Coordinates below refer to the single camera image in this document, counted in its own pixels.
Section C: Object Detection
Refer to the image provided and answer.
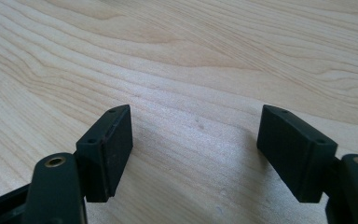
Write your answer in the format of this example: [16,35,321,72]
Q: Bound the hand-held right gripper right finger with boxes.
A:
[256,104,338,204]

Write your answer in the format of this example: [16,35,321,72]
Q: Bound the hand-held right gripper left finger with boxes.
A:
[75,104,134,203]

